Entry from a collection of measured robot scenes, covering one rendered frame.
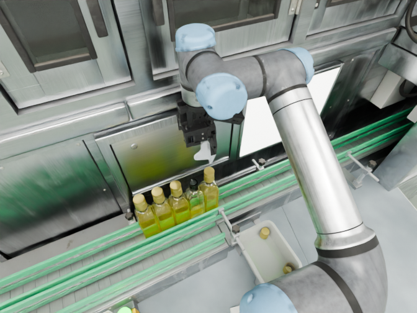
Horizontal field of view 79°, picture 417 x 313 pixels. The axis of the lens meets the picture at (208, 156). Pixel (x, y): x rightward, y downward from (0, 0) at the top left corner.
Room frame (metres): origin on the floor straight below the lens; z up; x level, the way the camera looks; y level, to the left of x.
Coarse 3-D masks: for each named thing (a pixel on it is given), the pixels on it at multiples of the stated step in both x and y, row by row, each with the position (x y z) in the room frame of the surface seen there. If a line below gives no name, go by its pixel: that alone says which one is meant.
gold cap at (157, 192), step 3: (153, 189) 0.41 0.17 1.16; (156, 189) 0.41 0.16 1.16; (159, 189) 0.41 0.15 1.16; (162, 189) 0.41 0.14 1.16; (153, 192) 0.40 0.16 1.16; (156, 192) 0.40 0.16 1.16; (159, 192) 0.40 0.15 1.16; (162, 192) 0.40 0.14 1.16; (153, 195) 0.39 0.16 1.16; (156, 195) 0.39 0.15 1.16; (159, 195) 0.39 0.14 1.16; (162, 195) 0.40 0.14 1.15; (153, 198) 0.39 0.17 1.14; (156, 198) 0.39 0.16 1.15; (159, 198) 0.39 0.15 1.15; (162, 198) 0.40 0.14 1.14; (156, 201) 0.39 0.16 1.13; (159, 201) 0.39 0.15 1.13; (162, 201) 0.39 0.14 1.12
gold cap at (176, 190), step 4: (172, 184) 0.43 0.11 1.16; (176, 184) 0.43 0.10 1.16; (180, 184) 0.43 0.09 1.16; (172, 188) 0.42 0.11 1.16; (176, 188) 0.42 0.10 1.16; (180, 188) 0.42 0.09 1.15; (172, 192) 0.42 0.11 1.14; (176, 192) 0.41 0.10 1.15; (180, 192) 0.42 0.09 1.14; (176, 196) 0.41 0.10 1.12
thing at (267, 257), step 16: (256, 224) 0.45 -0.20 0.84; (272, 224) 0.45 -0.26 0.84; (240, 240) 0.40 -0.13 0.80; (256, 240) 0.41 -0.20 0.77; (272, 240) 0.41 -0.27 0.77; (256, 256) 0.34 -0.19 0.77; (272, 256) 0.34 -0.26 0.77; (288, 256) 0.33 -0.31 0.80; (256, 272) 0.26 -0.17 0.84; (272, 272) 0.28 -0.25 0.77
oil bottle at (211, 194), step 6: (204, 186) 0.47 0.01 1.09; (210, 186) 0.47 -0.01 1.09; (216, 186) 0.47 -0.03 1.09; (204, 192) 0.46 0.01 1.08; (210, 192) 0.46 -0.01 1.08; (216, 192) 0.46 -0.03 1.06; (210, 198) 0.45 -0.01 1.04; (216, 198) 0.46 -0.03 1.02; (210, 204) 0.45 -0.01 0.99; (216, 204) 0.46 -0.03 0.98; (210, 210) 0.45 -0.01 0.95
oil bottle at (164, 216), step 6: (168, 204) 0.40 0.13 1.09; (156, 210) 0.38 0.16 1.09; (162, 210) 0.38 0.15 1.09; (168, 210) 0.39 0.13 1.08; (156, 216) 0.37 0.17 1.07; (162, 216) 0.38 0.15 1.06; (168, 216) 0.39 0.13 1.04; (162, 222) 0.37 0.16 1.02; (168, 222) 0.38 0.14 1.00; (174, 222) 0.39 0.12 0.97; (162, 228) 0.37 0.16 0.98; (168, 228) 0.38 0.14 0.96
